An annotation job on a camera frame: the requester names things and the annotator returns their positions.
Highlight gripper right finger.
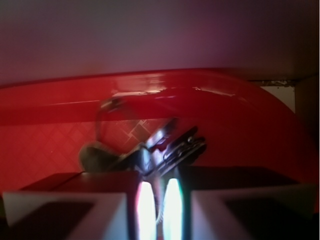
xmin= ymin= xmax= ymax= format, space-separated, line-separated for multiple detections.
xmin=163 ymin=166 xmax=314 ymax=240

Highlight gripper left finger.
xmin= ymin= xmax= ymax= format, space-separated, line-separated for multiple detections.
xmin=2 ymin=171 xmax=157 ymax=240

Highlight red plastic tray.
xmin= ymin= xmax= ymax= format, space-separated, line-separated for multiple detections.
xmin=0 ymin=69 xmax=319 ymax=192

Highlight silver keys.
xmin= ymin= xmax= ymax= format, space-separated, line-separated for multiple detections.
xmin=78 ymin=97 xmax=207 ymax=224

